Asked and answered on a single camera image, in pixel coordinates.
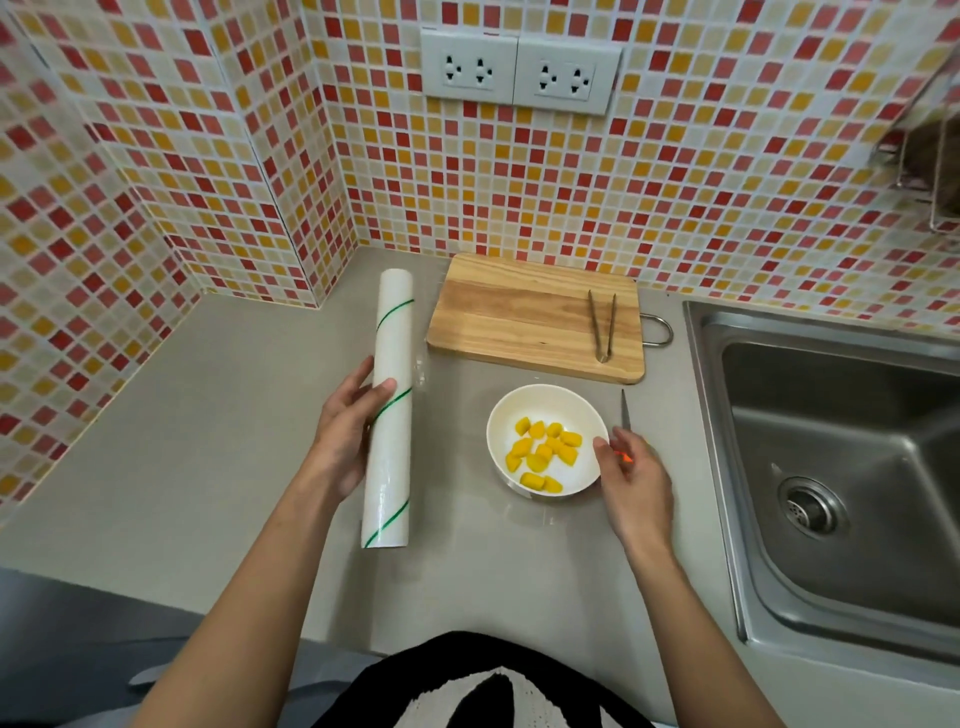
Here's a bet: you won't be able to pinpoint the person's right hand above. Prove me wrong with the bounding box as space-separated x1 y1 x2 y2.
592 426 676 556

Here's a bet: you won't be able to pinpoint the person's left hand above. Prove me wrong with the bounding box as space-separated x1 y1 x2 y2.
306 355 399 505

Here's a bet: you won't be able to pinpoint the white cling film roll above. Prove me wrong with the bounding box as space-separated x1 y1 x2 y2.
360 268 416 550

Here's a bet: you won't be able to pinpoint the orange handled knife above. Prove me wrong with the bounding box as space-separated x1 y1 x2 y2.
613 388 636 463

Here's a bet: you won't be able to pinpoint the person's left forearm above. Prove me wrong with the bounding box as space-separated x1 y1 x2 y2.
131 466 354 728

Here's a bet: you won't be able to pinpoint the person's right forearm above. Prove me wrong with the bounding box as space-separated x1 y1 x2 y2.
626 537 785 728

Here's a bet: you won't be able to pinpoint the pile of yellow mango pieces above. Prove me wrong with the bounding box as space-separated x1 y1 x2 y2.
504 416 584 495

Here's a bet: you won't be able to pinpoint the white bowl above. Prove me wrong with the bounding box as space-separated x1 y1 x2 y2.
486 384 610 501

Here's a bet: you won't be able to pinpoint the metal tongs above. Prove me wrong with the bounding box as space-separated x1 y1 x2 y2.
588 290 618 364

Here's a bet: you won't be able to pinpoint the wooden cutting board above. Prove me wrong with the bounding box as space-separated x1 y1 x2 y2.
426 252 674 385

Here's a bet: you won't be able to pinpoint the metal sink drain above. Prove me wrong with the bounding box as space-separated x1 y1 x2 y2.
776 476 849 538

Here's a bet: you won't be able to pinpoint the stainless steel sink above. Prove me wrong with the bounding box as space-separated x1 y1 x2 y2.
682 300 960 691

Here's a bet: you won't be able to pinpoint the black and white shirt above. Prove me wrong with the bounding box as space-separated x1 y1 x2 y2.
311 631 655 728

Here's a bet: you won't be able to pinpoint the white wall socket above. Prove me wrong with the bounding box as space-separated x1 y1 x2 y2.
513 37 624 117
420 28 519 107

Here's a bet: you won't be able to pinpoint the metal wire wall rack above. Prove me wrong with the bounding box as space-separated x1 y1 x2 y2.
873 75 960 235

